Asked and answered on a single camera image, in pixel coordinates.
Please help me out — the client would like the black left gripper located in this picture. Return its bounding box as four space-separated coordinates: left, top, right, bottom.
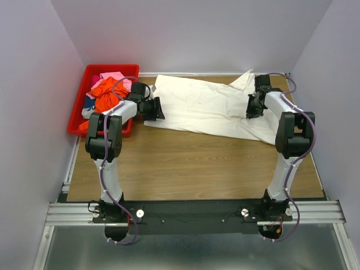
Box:
141 97 165 121

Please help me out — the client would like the white t shirt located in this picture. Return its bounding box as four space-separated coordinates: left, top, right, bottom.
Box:
144 70 278 145

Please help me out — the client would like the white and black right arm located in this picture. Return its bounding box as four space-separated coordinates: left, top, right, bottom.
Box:
246 75 316 221

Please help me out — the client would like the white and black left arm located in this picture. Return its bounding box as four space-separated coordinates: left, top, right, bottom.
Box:
85 82 165 223

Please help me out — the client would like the red plastic bin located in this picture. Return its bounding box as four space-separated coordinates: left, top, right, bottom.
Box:
67 64 140 137

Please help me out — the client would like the pink t shirt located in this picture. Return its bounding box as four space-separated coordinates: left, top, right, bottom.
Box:
86 71 132 98

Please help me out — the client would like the orange t shirt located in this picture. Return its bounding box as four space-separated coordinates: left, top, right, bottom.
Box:
78 75 120 131

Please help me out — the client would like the blue and white garment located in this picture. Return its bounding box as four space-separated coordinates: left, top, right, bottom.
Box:
82 95 96 120

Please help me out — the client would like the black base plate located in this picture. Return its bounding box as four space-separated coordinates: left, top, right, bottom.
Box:
90 199 293 242

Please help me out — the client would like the aluminium frame rail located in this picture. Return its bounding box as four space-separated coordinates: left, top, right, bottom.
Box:
33 137 92 269

